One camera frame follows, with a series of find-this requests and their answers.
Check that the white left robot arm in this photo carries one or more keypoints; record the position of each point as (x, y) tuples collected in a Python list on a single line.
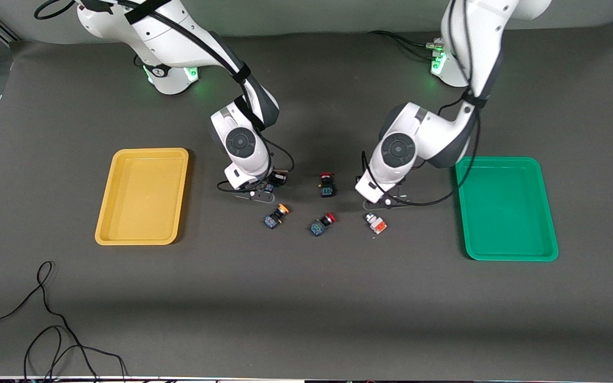
[(398, 150)]

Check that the dark grey table mat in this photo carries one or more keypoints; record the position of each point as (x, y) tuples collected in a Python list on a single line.
[(306, 319)]

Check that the red push button switch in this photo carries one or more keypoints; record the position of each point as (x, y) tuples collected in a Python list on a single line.
[(326, 190), (317, 229)]

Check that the green plastic tray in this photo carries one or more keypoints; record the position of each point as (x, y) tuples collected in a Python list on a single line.
[(506, 213)]

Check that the white orange switch lower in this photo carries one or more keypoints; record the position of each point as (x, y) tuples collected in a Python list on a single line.
[(377, 225)]

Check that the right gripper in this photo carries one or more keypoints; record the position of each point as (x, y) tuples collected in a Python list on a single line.
[(276, 179)]

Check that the yellow plastic tray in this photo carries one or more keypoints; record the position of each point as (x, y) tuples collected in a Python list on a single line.
[(141, 202)]

